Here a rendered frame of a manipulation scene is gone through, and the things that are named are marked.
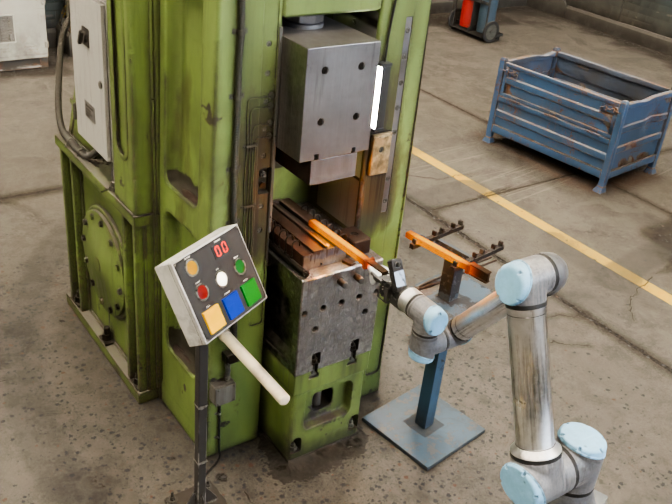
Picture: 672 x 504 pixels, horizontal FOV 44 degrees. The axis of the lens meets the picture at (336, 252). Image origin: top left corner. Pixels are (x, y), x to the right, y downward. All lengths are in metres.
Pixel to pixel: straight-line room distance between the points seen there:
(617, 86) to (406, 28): 4.22
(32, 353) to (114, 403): 0.56
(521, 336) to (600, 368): 2.19
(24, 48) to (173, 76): 5.00
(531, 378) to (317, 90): 1.16
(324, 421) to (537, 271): 1.53
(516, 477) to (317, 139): 1.27
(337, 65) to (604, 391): 2.33
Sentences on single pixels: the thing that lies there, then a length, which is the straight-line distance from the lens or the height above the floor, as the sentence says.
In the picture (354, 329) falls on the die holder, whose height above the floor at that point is 0.61.
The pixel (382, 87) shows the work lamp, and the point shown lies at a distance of 3.11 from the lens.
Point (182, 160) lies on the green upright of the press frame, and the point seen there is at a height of 1.22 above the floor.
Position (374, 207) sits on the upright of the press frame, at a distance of 3.37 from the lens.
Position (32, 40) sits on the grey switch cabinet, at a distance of 8.05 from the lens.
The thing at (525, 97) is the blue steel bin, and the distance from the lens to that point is 6.84.
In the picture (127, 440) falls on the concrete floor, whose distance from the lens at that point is 3.72.
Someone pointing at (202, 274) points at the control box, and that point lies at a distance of 2.64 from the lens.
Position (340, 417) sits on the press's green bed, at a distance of 3.63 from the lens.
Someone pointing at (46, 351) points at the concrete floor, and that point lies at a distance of 4.26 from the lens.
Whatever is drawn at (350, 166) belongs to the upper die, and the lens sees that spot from 3.00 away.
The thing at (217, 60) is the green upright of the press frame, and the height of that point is 1.71.
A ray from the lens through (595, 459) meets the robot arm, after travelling 2.64.
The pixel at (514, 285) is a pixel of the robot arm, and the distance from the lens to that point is 2.32.
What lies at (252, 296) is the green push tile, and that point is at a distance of 2.78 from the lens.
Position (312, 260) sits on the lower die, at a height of 0.95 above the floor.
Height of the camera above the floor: 2.52
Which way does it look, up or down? 30 degrees down
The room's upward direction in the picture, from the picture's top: 6 degrees clockwise
